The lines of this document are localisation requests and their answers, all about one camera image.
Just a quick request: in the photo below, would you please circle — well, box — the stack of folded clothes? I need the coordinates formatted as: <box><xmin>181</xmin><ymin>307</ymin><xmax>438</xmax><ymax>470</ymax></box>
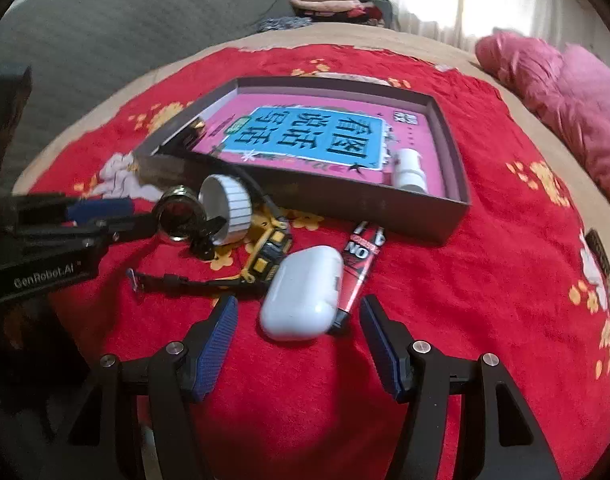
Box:
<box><xmin>285</xmin><ymin>0</ymin><xmax>398</xmax><ymax>28</ymax></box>

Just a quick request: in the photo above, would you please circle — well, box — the grey cardboard box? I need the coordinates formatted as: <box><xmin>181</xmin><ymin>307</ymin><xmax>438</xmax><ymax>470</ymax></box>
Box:
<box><xmin>135</xmin><ymin>76</ymin><xmax>472</xmax><ymax>247</ymax></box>

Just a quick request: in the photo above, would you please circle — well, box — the red floral blanket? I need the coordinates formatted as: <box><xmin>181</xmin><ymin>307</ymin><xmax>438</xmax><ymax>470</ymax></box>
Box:
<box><xmin>27</xmin><ymin>42</ymin><xmax>610</xmax><ymax>480</ymax></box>

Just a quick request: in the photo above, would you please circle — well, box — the white earbuds case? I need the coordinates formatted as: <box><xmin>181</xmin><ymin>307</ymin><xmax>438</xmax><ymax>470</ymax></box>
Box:
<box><xmin>259</xmin><ymin>245</ymin><xmax>345</xmax><ymax>342</ymax></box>

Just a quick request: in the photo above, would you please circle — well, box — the red lighter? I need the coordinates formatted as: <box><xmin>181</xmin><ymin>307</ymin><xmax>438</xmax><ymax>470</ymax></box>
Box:
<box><xmin>330</xmin><ymin>221</ymin><xmax>388</xmax><ymax>336</ymax></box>

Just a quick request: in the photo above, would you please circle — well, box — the white ribbed bottle cap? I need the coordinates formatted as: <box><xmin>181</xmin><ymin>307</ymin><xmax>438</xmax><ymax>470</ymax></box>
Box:
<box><xmin>197</xmin><ymin>174</ymin><xmax>253</xmax><ymax>247</ymax></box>

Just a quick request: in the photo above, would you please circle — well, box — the brass ring-shaped holder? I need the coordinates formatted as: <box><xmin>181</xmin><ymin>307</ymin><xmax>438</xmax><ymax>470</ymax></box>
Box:
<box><xmin>152</xmin><ymin>186</ymin><xmax>206</xmax><ymax>245</ymax></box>

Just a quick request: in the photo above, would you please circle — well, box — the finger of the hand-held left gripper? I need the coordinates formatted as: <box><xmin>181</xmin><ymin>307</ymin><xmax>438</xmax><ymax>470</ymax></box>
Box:
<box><xmin>10</xmin><ymin>192</ymin><xmax>136</xmax><ymax>226</ymax></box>
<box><xmin>10</xmin><ymin>212</ymin><xmax>161</xmax><ymax>252</ymax></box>

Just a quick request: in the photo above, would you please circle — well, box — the pink book with blue label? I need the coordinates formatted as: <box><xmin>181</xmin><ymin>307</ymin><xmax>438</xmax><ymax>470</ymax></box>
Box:
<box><xmin>192</xmin><ymin>87</ymin><xmax>446</xmax><ymax>196</ymax></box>

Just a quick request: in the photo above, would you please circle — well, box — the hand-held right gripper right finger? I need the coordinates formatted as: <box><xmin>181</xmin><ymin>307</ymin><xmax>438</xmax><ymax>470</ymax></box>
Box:
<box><xmin>359</xmin><ymin>295</ymin><xmax>563</xmax><ymax>480</ymax></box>

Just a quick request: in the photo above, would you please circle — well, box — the small white bottle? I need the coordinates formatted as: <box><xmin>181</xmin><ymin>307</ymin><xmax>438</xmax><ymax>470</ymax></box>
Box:
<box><xmin>391</xmin><ymin>147</ymin><xmax>430</xmax><ymax>195</ymax></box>

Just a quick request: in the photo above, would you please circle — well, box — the grey quilted headboard cushion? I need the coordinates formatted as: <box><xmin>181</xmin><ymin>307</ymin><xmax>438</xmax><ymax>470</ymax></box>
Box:
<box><xmin>0</xmin><ymin>0</ymin><xmax>298</xmax><ymax>196</ymax></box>

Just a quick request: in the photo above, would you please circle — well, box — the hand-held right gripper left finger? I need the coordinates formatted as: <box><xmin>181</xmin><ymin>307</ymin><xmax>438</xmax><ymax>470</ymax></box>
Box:
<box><xmin>45</xmin><ymin>294</ymin><xmax>239</xmax><ymax>480</ymax></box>

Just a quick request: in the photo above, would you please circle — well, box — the blue and white knitted cloth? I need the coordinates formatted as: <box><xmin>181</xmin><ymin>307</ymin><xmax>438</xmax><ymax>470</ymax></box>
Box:
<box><xmin>257</xmin><ymin>16</ymin><xmax>313</xmax><ymax>33</ymax></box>

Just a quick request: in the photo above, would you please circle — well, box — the yellow and black wristwatch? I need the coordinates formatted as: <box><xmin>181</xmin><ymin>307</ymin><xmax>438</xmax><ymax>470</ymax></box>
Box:
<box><xmin>126</xmin><ymin>165</ymin><xmax>293</xmax><ymax>295</ymax></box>

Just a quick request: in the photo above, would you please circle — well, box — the pink quilted duvet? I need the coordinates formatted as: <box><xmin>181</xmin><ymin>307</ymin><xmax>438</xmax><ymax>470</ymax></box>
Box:
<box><xmin>474</xmin><ymin>31</ymin><xmax>610</xmax><ymax>211</ymax></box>

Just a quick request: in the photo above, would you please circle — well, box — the black hair clip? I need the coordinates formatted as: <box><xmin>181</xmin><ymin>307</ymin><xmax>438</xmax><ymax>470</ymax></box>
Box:
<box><xmin>187</xmin><ymin>217</ymin><xmax>225</xmax><ymax>262</ymax></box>

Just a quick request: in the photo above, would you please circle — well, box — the black and gold lipstick tube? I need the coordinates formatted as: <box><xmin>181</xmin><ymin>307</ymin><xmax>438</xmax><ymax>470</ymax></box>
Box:
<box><xmin>177</xmin><ymin>115</ymin><xmax>208</xmax><ymax>148</ymax></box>

